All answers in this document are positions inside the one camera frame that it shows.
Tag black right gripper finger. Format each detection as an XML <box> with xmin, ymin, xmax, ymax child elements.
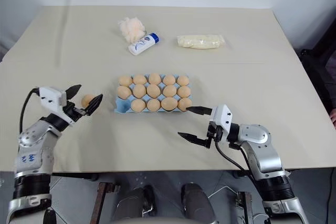
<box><xmin>185</xmin><ymin>106</ymin><xmax>212</xmax><ymax>116</ymax></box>
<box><xmin>177</xmin><ymin>132</ymin><xmax>211</xmax><ymax>149</ymax></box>

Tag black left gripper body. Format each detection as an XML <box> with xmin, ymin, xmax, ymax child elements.
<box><xmin>62</xmin><ymin>100</ymin><xmax>89</xmax><ymax>125</ymax></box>

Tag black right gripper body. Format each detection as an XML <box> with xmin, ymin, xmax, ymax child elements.
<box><xmin>206</xmin><ymin>120</ymin><xmax>224</xmax><ymax>143</ymax></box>

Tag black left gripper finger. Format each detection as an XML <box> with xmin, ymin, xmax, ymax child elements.
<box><xmin>84</xmin><ymin>93</ymin><xmax>104</xmax><ymax>116</ymax></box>
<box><xmin>65</xmin><ymin>84</ymin><xmax>82</xmax><ymax>102</ymax></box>

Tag brown egg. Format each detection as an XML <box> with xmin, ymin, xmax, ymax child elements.
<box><xmin>176</xmin><ymin>75</ymin><xmax>190</xmax><ymax>87</ymax></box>
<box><xmin>130</xmin><ymin>99</ymin><xmax>146</xmax><ymax>112</ymax></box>
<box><xmin>132</xmin><ymin>83</ymin><xmax>146</xmax><ymax>98</ymax></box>
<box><xmin>133</xmin><ymin>74</ymin><xmax>148</xmax><ymax>85</ymax></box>
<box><xmin>163</xmin><ymin>84</ymin><xmax>177</xmax><ymax>98</ymax></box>
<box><xmin>160</xmin><ymin>97</ymin><xmax>178</xmax><ymax>111</ymax></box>
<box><xmin>177</xmin><ymin>98</ymin><xmax>193</xmax><ymax>111</ymax></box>
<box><xmin>148</xmin><ymin>72</ymin><xmax>162</xmax><ymax>84</ymax></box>
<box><xmin>177</xmin><ymin>86</ymin><xmax>192</xmax><ymax>98</ymax></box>
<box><xmin>117</xmin><ymin>85</ymin><xmax>132</xmax><ymax>100</ymax></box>
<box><xmin>118</xmin><ymin>75</ymin><xmax>133</xmax><ymax>87</ymax></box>
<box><xmin>81</xmin><ymin>94</ymin><xmax>95</xmax><ymax>108</ymax></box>
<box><xmin>146</xmin><ymin>99</ymin><xmax>161</xmax><ymax>112</ymax></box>
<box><xmin>146</xmin><ymin>84</ymin><xmax>162</xmax><ymax>98</ymax></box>
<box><xmin>163</xmin><ymin>74</ymin><xmax>176</xmax><ymax>86</ymax></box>

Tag blue egg carton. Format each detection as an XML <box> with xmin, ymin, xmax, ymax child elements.
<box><xmin>114</xmin><ymin>73</ymin><xmax>194</xmax><ymax>114</ymax></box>

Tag dark rounded shape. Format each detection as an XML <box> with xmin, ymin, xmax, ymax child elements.
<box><xmin>181</xmin><ymin>182</ymin><xmax>218</xmax><ymax>224</ymax></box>
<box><xmin>111</xmin><ymin>183</ymin><xmax>155</xmax><ymax>224</ymax></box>

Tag clear bag of white filling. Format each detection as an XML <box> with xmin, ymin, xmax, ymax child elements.
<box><xmin>175</xmin><ymin>34</ymin><xmax>226</xmax><ymax>49</ymax></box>

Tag white bottle with blue cap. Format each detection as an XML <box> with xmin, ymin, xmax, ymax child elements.
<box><xmin>127</xmin><ymin>32</ymin><xmax>160</xmax><ymax>56</ymax></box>

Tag rusty metal table leg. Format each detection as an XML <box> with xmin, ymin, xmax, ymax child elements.
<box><xmin>96</xmin><ymin>182</ymin><xmax>120</xmax><ymax>224</ymax></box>
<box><xmin>236</xmin><ymin>191</ymin><xmax>254</xmax><ymax>224</ymax></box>

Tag white mesh bath pouf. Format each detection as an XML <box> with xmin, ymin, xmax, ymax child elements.
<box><xmin>117</xmin><ymin>16</ymin><xmax>146</xmax><ymax>43</ymax></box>

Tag black chair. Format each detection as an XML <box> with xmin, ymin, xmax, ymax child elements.
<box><xmin>299</xmin><ymin>6</ymin><xmax>336</xmax><ymax>130</ymax></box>

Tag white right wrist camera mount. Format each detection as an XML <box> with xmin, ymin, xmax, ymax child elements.
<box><xmin>209</xmin><ymin>104</ymin><xmax>233</xmax><ymax>143</ymax></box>

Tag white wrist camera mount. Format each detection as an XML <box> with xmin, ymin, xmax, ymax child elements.
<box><xmin>209</xmin><ymin>104</ymin><xmax>233</xmax><ymax>143</ymax></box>
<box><xmin>36</xmin><ymin>86</ymin><xmax>76</xmax><ymax>125</ymax></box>

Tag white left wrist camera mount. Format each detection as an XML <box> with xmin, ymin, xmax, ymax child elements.
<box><xmin>36</xmin><ymin>86</ymin><xmax>76</xmax><ymax>125</ymax></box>

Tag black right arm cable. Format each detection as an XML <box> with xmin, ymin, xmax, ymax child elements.
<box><xmin>214</xmin><ymin>140</ymin><xmax>253</xmax><ymax>176</ymax></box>

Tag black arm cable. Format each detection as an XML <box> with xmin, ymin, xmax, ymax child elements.
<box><xmin>19</xmin><ymin>87</ymin><xmax>40</xmax><ymax>134</ymax></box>
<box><xmin>214</xmin><ymin>140</ymin><xmax>253</xmax><ymax>176</ymax></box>

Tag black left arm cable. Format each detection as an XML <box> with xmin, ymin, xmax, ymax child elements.
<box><xmin>19</xmin><ymin>87</ymin><xmax>40</xmax><ymax>134</ymax></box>

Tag white floor cable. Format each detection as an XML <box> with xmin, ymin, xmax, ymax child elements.
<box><xmin>207</xmin><ymin>185</ymin><xmax>237</xmax><ymax>201</ymax></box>

